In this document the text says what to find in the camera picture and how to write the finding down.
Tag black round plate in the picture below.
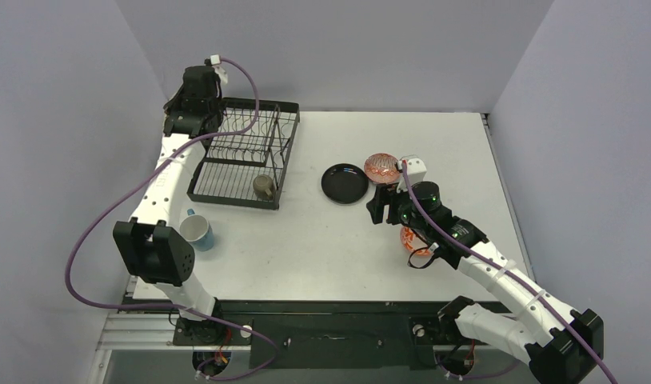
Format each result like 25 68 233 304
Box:
321 163 369 205

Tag red patterned upturned bowl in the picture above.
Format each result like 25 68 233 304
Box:
364 153 399 184

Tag orange floral bowl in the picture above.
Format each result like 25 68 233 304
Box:
400 226 432 258

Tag black wire dish rack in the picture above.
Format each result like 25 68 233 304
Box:
187 100 300 210

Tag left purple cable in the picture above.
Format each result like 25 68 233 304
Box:
64 56 281 382

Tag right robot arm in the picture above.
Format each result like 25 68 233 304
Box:
366 182 604 383

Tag white and blue cup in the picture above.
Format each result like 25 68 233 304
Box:
179 209 214 252

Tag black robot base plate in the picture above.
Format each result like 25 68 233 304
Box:
99 300 475 373

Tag olive green ceramic mug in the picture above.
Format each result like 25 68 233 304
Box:
252 174 276 201

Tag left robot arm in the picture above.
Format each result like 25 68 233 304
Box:
113 65 226 344

